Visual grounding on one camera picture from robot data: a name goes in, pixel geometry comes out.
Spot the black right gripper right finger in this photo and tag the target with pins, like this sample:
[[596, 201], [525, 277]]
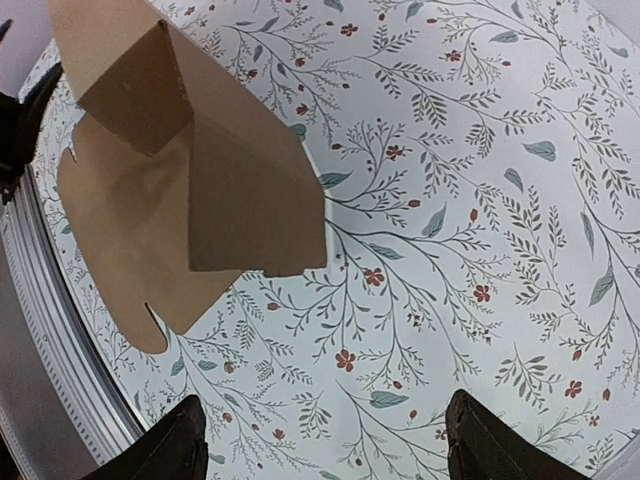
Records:
[[481, 446]]

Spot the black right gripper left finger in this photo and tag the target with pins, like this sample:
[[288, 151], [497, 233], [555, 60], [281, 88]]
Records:
[[174, 448]]

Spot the brown cardboard box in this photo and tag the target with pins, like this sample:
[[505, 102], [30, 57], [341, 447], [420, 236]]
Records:
[[179, 179]]

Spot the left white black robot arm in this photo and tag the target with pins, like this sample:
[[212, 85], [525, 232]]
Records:
[[20, 127]]

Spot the white floral table cloth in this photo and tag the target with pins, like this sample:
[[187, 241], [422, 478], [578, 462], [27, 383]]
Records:
[[481, 166]]

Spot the aluminium front rail frame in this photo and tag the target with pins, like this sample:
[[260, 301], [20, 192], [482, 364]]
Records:
[[83, 386]]

